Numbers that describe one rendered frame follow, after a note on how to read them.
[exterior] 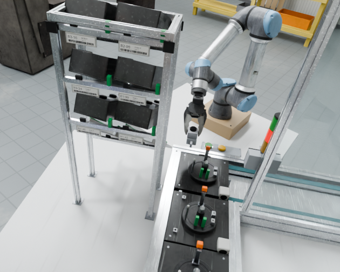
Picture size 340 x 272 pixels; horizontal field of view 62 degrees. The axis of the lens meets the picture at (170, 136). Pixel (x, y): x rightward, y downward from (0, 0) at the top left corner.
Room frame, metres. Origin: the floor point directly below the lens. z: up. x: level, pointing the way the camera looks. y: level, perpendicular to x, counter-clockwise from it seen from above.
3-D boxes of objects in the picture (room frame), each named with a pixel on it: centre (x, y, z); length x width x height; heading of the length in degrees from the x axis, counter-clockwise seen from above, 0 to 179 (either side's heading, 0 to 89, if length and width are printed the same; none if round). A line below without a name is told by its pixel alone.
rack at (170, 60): (0.84, 0.19, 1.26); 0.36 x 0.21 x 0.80; 86
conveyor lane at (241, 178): (0.90, -0.48, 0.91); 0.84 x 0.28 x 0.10; 86
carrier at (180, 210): (0.69, -0.16, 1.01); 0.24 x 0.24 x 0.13; 86
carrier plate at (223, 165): (0.94, -0.18, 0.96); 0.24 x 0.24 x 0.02; 86
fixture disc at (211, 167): (0.94, -0.18, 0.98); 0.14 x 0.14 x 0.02
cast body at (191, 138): (0.99, -0.10, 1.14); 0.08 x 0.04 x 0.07; 177
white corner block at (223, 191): (0.84, -0.27, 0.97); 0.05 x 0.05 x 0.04; 86
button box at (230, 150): (1.15, -0.28, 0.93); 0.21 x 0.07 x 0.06; 86
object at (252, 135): (1.49, -0.27, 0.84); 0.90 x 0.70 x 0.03; 58
